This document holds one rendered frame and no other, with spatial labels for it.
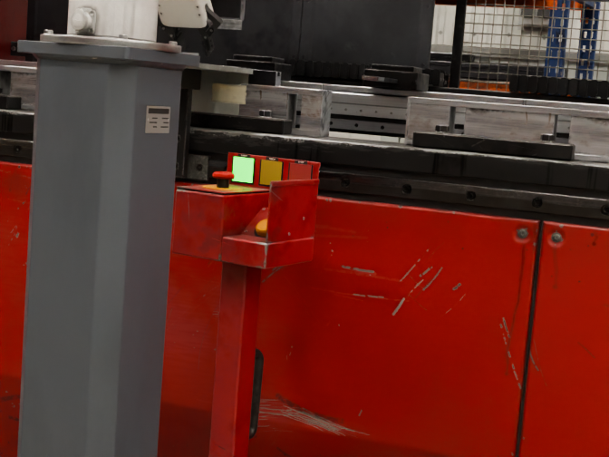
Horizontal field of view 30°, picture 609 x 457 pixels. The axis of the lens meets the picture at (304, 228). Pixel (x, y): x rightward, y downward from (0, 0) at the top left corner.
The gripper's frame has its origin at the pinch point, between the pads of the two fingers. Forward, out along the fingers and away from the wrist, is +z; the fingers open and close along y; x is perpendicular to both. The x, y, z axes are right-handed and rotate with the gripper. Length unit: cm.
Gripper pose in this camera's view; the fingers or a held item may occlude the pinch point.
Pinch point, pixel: (193, 44)
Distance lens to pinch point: 233.1
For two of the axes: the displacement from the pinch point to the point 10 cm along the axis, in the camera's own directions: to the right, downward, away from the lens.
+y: -9.4, -1.0, 3.4
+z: 1.6, 7.4, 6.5
